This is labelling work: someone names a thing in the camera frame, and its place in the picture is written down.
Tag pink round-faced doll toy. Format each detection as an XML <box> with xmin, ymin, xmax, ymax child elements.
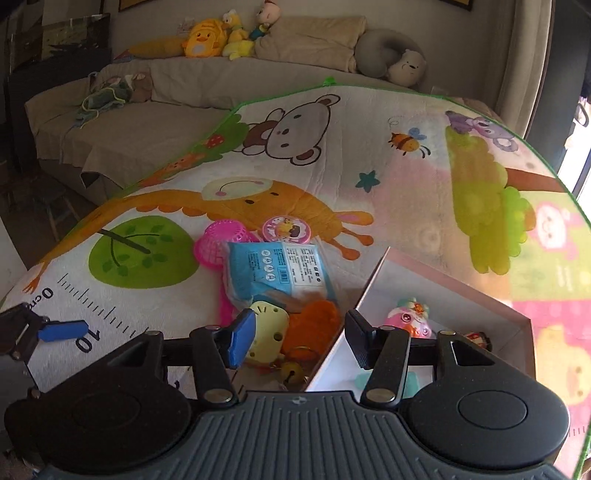
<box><xmin>384</xmin><ymin>298</ymin><xmax>433</xmax><ymax>340</ymax></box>

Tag small gold bell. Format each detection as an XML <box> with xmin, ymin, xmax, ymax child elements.
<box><xmin>281</xmin><ymin>360</ymin><xmax>306</xmax><ymax>387</ymax></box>

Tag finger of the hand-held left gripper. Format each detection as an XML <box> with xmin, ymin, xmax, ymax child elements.
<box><xmin>0</xmin><ymin>304</ymin><xmax>89</xmax><ymax>363</ymax></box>

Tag pink mesh basket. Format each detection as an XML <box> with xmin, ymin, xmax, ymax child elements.
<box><xmin>193</xmin><ymin>220</ymin><xmax>259</xmax><ymax>273</ymax></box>

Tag small red figurine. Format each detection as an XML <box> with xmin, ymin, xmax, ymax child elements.
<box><xmin>463</xmin><ymin>331</ymin><xmax>493</xmax><ymax>354</ymax></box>

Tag cartoon printed play mat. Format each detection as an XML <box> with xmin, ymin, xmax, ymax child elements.
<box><xmin>0</xmin><ymin>78</ymin><xmax>591</xmax><ymax>480</ymax></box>

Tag orange plush keychain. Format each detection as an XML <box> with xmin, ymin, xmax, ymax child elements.
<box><xmin>281</xmin><ymin>299</ymin><xmax>342</xmax><ymax>360</ymax></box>

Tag yellow plush toy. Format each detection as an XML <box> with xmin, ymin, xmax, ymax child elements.
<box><xmin>222</xmin><ymin>10</ymin><xmax>256</xmax><ymax>61</ymax></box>

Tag beige curtain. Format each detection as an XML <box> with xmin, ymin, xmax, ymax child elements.
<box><xmin>494</xmin><ymin>0</ymin><xmax>555</xmax><ymax>139</ymax></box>

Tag blue tissue packet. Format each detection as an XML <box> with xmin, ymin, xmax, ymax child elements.
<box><xmin>223</xmin><ymin>241</ymin><xmax>340</xmax><ymax>310</ymax></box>

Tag beige sofa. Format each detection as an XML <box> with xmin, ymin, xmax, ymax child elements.
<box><xmin>25</xmin><ymin>16</ymin><xmax>462</xmax><ymax>204</ymax></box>

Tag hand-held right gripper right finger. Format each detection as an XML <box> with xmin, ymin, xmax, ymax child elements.
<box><xmin>344</xmin><ymin>308</ymin><xmax>497</xmax><ymax>409</ymax></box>

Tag crumpled clothes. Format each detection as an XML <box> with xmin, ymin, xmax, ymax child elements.
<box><xmin>76</xmin><ymin>71</ymin><xmax>153</xmax><ymax>125</ymax></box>

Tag orange carrot pillow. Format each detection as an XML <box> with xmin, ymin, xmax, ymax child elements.
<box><xmin>124</xmin><ymin>36</ymin><xmax>188</xmax><ymax>59</ymax></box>

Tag white bear plush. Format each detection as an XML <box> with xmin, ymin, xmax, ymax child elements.
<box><xmin>388</xmin><ymin>48</ymin><xmax>426</xmax><ymax>87</ymax></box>

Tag beige pillow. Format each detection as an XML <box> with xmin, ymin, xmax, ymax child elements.
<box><xmin>254</xmin><ymin>16</ymin><xmax>368</xmax><ymax>73</ymax></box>

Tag wooden stool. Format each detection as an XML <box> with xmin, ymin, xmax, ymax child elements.
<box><xmin>28</xmin><ymin>175</ymin><xmax>83</xmax><ymax>232</ymax></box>

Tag magenta plastic toy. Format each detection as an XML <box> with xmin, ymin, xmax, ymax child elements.
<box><xmin>218</xmin><ymin>284</ymin><xmax>238</xmax><ymax>328</ymax></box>

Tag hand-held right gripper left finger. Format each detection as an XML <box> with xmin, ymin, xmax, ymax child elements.
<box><xmin>106</xmin><ymin>308</ymin><xmax>257</xmax><ymax>408</ymax></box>

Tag pink round toy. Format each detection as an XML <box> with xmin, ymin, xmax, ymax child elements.
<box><xmin>262</xmin><ymin>215</ymin><xmax>315</xmax><ymax>244</ymax></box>

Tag yellow duck plush backpack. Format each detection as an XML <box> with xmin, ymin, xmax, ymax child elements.
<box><xmin>181</xmin><ymin>18</ymin><xmax>228</xmax><ymax>58</ymax></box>

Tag yellow plastic toy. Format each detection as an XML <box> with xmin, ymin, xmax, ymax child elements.
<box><xmin>245</xmin><ymin>300</ymin><xmax>291</xmax><ymax>367</ymax></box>

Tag pink cardboard box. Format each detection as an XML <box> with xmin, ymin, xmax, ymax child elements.
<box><xmin>305</xmin><ymin>247</ymin><xmax>536</xmax><ymax>393</ymax></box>

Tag grey neck pillow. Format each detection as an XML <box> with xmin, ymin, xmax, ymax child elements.
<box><xmin>355</xmin><ymin>28</ymin><xmax>428</xmax><ymax>79</ymax></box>

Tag cartoon boy doll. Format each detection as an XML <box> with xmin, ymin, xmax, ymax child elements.
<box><xmin>249</xmin><ymin>0</ymin><xmax>280</xmax><ymax>41</ymax></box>

